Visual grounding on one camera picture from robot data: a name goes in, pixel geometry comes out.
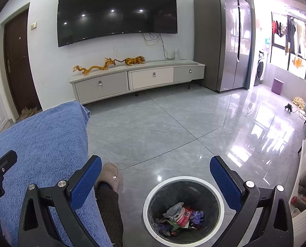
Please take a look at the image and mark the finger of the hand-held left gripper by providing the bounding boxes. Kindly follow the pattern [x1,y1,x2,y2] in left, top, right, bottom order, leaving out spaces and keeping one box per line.
[0,150,18,179]

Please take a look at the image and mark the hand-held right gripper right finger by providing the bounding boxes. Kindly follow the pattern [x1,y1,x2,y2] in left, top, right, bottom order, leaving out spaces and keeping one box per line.
[209,156,294,247]

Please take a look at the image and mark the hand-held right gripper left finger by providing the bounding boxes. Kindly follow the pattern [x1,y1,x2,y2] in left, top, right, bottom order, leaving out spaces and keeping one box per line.
[18,155,102,247]

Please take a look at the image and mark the red snack wrapper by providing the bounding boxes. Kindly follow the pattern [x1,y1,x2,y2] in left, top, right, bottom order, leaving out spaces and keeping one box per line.
[177,206,194,228]

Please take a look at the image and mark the pile of wrappers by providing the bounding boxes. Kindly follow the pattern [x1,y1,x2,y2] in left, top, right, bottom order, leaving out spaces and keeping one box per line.
[163,202,184,221]

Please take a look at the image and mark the round white-rimmed trash bin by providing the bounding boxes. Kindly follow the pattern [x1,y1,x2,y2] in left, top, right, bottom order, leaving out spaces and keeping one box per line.
[142,175,225,244]

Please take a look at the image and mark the beige knitted slipper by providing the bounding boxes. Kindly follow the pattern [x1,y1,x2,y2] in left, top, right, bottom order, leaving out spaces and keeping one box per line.
[95,162,123,192]

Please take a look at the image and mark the blue fluffy blanket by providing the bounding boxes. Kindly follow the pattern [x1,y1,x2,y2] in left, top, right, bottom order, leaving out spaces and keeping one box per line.
[0,101,115,247]

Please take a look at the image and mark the person's leg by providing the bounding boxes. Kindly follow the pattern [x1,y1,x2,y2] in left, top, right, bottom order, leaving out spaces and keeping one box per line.
[94,181,124,247]

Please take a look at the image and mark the pile of beige shoes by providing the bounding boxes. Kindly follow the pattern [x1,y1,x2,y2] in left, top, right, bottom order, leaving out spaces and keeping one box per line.
[21,106,42,118]

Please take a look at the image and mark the dark brown door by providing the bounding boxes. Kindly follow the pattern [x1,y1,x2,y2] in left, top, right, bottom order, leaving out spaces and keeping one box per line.
[4,8,42,116]

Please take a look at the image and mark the yellow cloth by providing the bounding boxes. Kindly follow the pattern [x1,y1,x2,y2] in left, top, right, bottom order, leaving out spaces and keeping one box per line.
[292,96,306,110]

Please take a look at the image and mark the purple stool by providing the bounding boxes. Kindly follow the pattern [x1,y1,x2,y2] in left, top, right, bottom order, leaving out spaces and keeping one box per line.
[271,78,284,95]

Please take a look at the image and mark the golden dragon figurine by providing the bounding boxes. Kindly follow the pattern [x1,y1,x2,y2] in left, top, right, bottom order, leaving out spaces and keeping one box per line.
[72,57,117,75]

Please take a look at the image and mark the white television stand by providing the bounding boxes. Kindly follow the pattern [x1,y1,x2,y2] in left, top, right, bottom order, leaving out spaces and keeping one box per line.
[69,60,205,105]

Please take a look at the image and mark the white washing machine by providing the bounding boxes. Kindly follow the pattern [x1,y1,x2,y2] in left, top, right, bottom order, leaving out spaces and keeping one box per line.
[253,50,269,87]

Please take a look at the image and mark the golden tiger figurine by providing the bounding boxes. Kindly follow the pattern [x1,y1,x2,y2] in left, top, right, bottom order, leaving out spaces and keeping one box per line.
[124,56,146,66]

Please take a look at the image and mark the grey double-door refrigerator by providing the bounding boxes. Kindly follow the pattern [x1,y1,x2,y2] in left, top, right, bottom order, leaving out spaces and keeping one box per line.
[193,0,252,93]

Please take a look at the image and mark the row of hanging clothes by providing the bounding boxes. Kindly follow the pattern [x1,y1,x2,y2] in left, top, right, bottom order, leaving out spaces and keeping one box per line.
[271,15,306,69]

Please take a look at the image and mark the television cables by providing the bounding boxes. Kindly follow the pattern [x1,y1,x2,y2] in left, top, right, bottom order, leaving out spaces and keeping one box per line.
[141,32,169,60]

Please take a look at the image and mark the black wall television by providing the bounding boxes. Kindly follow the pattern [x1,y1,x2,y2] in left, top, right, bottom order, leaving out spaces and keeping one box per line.
[56,0,178,48]

